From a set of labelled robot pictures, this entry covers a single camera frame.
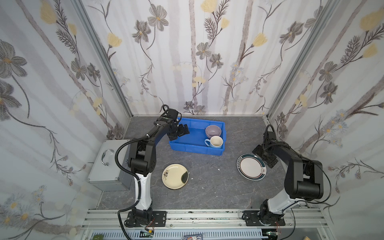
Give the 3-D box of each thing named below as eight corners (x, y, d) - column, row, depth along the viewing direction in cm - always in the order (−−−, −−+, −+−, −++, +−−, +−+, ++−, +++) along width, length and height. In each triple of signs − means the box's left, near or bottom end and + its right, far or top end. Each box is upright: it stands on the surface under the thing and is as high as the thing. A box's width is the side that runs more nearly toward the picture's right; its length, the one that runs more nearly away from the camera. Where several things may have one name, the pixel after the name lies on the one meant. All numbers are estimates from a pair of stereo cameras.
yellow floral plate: (161, 190, 85) (159, 187, 82) (164, 166, 94) (163, 163, 91) (188, 190, 85) (188, 187, 82) (188, 166, 95) (188, 163, 91)
